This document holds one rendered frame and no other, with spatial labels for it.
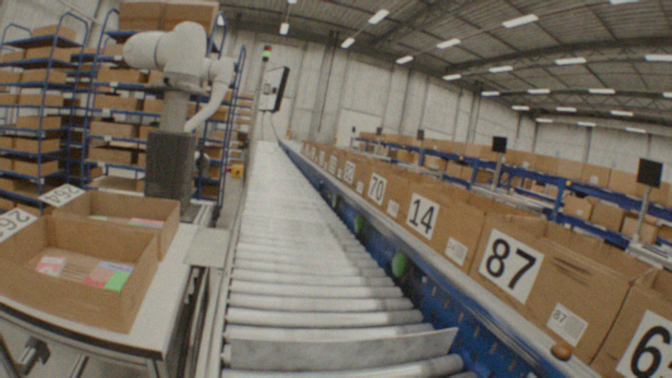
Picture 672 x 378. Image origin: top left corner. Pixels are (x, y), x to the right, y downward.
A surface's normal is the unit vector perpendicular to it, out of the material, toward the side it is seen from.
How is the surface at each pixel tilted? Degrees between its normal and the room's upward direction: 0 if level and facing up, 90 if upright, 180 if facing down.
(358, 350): 90
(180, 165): 90
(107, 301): 90
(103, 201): 90
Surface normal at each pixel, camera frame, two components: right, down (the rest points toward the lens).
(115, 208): 0.33, 0.20
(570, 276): -0.95, -0.11
